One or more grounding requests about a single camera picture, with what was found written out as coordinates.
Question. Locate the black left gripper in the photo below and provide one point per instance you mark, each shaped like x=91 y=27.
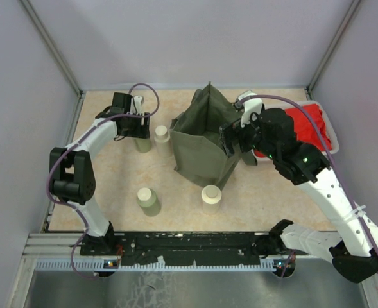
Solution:
x=142 y=131

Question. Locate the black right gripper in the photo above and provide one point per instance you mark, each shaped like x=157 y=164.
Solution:
x=230 y=132

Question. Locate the green bottle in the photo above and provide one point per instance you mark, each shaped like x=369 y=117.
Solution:
x=142 y=145
x=148 y=201

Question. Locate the cream bottle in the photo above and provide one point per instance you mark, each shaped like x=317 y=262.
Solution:
x=162 y=141
x=211 y=199

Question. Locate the green canvas bag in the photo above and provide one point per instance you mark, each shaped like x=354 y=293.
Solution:
x=197 y=149

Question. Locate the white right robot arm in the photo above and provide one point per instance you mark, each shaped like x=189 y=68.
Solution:
x=353 y=250

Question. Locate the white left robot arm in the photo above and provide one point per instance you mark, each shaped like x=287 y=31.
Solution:
x=71 y=180

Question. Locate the red cloth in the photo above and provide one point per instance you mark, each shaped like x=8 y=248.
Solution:
x=316 y=129

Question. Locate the white plastic basket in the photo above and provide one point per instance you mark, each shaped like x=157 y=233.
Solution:
x=305 y=131

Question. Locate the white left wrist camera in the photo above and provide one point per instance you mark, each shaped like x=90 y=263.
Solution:
x=137 y=105

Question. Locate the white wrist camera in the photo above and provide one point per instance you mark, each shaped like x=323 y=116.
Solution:
x=137 y=105
x=248 y=107

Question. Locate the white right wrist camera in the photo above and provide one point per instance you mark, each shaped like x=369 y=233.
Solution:
x=248 y=107

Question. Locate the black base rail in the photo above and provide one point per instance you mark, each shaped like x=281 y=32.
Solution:
x=185 y=248

